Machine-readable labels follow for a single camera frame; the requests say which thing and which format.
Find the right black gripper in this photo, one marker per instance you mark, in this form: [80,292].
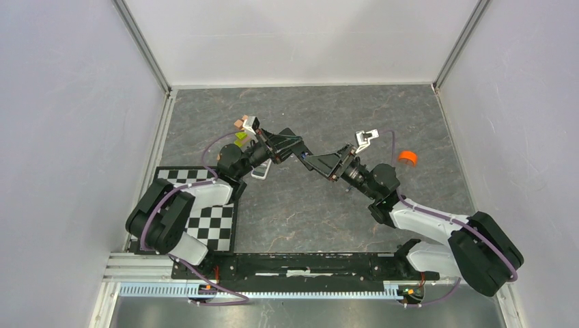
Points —
[328,164]

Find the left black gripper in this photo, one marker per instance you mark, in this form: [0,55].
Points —
[280,146]

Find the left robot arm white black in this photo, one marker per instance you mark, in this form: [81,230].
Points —
[235,164]

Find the white remote control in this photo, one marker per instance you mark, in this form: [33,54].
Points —
[261,171]

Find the green yellow block stack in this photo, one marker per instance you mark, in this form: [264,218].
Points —
[242,139]

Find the tan wooden block pair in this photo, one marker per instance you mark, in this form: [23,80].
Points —
[239,124]

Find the orange tape roll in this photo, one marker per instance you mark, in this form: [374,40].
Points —
[407,157]

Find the black white checkerboard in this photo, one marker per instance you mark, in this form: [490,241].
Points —
[212,222]

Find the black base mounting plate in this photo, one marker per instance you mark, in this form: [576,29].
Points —
[309,272]

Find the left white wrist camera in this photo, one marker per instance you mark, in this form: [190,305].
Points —
[250,125]

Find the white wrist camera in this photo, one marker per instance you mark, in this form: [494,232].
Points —
[250,125]
[363,139]

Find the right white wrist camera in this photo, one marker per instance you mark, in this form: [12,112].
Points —
[363,139]

